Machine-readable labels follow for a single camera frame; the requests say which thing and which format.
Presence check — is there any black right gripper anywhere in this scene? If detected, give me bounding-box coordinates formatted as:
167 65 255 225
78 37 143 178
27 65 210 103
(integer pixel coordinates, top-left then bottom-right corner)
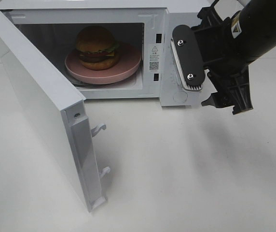
170 5 253 115

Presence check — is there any round microwave door button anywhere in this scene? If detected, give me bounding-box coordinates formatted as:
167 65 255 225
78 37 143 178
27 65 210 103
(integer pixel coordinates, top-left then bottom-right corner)
173 91 188 103

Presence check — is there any pink round plate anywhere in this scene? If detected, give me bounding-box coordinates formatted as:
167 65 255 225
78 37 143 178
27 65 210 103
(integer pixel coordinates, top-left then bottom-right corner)
65 43 142 85

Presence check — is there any burger with lettuce tomato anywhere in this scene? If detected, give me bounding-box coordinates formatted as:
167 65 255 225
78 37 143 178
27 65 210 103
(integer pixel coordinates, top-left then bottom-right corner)
75 26 120 71

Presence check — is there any white microwave door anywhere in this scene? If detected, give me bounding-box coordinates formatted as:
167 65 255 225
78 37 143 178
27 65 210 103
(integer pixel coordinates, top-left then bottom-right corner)
0 12 110 212

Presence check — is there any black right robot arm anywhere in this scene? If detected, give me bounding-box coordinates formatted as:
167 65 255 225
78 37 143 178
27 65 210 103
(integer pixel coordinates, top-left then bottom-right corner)
171 0 276 114

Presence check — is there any white microwave oven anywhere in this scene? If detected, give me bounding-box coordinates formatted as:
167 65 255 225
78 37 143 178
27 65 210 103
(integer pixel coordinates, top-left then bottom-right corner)
0 0 208 107

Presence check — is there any glass microwave turntable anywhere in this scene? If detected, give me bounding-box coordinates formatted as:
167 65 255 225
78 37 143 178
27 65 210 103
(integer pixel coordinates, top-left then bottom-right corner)
67 58 141 88

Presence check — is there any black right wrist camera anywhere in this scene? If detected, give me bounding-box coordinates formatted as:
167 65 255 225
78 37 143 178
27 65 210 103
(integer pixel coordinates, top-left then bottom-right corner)
201 92 234 108

